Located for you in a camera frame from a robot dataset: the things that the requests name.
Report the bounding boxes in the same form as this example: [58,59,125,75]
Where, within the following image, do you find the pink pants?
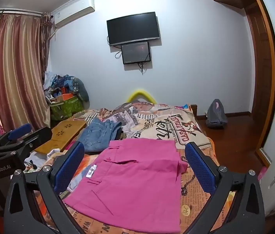
[64,138,187,233]

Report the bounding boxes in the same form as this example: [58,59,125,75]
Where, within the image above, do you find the wooden lap tray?
[35,120,86,154]

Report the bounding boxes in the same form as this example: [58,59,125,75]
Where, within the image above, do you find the pink slipper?
[257,166,267,180]

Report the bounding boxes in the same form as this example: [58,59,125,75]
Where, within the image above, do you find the green laundry basket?
[49,96,84,121]

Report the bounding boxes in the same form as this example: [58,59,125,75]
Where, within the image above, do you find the pile of clothes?
[43,71,89,103]

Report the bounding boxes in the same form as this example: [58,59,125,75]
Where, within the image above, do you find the folded blue jeans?
[77,118,122,154]

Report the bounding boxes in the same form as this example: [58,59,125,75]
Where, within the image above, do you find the striped pink gold curtain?
[0,14,51,131]

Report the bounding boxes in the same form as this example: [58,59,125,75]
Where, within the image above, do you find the grey backpack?
[206,99,228,128]

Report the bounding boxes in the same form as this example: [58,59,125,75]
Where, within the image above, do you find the printed orange bed blanket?
[23,101,237,234]

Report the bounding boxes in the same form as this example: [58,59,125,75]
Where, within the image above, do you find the yellow curved headboard piece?
[127,89,157,104]

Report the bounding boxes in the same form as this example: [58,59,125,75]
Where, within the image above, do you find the white air conditioner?
[54,0,95,28]

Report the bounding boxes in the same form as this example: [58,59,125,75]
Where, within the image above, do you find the small black wall monitor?
[121,41,151,65]

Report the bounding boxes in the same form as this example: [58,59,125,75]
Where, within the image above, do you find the black wall television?
[106,12,160,46]

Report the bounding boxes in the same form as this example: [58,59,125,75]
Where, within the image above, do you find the brown wooden door frame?
[245,0,275,167]

